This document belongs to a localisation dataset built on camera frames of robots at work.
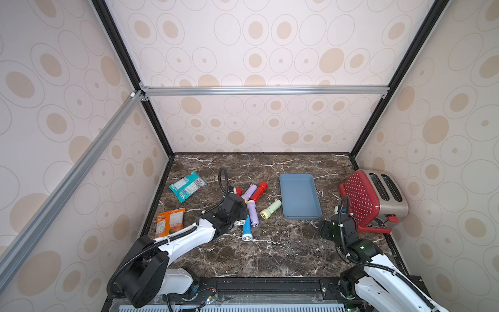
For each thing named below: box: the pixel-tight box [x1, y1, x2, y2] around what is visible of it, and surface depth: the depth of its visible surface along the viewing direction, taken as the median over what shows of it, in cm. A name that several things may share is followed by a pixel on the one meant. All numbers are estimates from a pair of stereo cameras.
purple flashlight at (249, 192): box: [241, 183, 258, 202], surface depth 102 cm
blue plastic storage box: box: [279, 173, 323, 221], surface depth 105 cm
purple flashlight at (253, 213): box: [246, 200, 260, 228], surface depth 94 cm
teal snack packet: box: [168, 171, 208, 203], surface depth 105 cm
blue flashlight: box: [241, 215, 253, 242], surface depth 89 cm
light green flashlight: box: [259, 199, 282, 220], surface depth 94 cm
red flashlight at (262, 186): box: [250, 180, 269, 203], surface depth 102 cm
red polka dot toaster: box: [339, 169, 410, 235], surface depth 85 cm
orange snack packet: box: [155, 208, 187, 239], surface depth 92 cm
